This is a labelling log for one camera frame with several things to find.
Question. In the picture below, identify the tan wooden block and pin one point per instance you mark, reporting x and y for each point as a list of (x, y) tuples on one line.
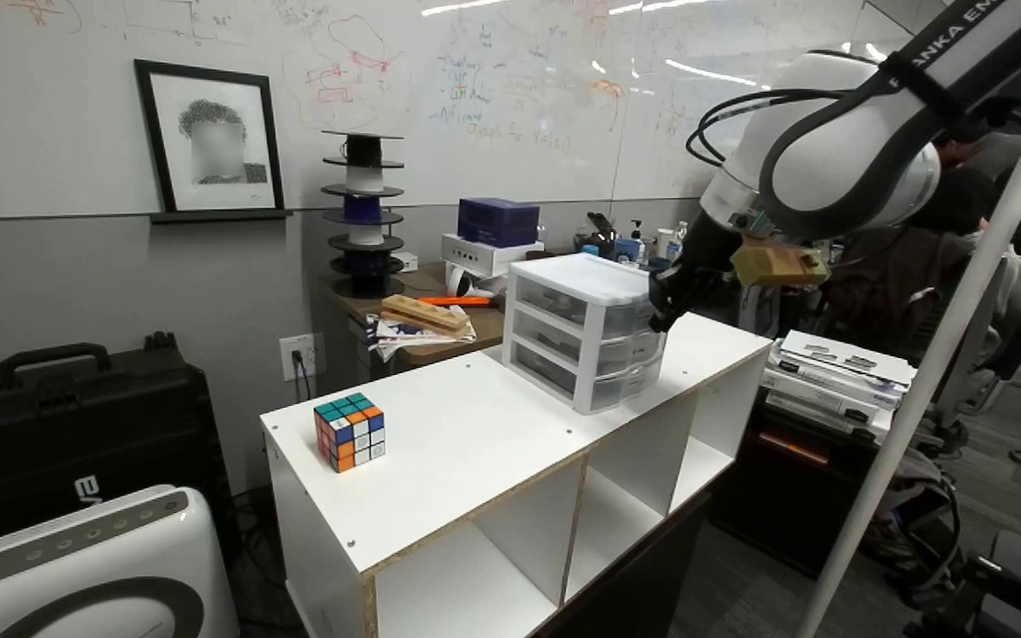
[(422, 315)]

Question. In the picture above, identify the black framed picture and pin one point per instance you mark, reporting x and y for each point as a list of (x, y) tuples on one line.
[(215, 145)]

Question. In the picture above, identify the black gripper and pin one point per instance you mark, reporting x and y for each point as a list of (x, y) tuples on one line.
[(710, 260)]

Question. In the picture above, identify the black spool stack tower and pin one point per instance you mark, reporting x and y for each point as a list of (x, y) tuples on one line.
[(367, 216)]

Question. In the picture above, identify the white open shelf cabinet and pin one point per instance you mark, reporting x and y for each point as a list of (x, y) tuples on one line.
[(463, 437)]

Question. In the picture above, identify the black hard carrying case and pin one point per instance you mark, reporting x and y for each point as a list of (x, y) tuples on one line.
[(73, 437)]

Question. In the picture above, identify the clear plastic drawer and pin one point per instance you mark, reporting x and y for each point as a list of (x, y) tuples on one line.
[(548, 341), (620, 316), (548, 374)]

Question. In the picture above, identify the white rounded appliance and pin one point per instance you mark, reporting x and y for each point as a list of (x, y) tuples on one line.
[(73, 569)]

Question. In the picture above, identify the Rubik's cube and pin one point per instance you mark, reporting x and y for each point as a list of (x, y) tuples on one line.
[(347, 435)]

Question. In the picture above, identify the white crumpled paper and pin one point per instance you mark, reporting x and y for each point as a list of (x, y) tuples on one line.
[(406, 341)]

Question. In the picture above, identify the white pole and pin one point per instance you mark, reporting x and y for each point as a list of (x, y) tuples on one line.
[(949, 341)]

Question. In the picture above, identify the purple box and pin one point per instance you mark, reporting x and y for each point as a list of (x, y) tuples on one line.
[(498, 220)]

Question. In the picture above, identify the grey floor backpack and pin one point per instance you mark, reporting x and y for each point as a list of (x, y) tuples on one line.
[(918, 519)]

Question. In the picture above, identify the whiteboard with writing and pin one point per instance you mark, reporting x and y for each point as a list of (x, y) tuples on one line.
[(476, 95)]

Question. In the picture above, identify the black crate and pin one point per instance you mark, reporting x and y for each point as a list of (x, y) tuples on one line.
[(795, 507)]

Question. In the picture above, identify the white paper stack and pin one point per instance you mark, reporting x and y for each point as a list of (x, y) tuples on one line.
[(847, 368)]

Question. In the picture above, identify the brown wooden desk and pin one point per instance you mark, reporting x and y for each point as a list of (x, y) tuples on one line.
[(480, 325)]

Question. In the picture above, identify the flat white box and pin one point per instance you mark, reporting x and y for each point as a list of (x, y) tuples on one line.
[(480, 253)]

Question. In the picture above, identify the white wall outlet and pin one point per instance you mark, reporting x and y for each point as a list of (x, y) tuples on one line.
[(300, 355)]

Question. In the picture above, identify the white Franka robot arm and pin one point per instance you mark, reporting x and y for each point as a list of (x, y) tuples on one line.
[(852, 165)]

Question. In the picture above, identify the person in dark top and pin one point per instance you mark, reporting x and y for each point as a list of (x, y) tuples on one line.
[(984, 199)]

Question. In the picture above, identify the dark jacket draped chair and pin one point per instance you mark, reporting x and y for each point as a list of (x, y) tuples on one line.
[(888, 297)]

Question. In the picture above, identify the white plastic drawer unit frame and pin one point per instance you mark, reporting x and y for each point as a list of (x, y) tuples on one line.
[(567, 275)]

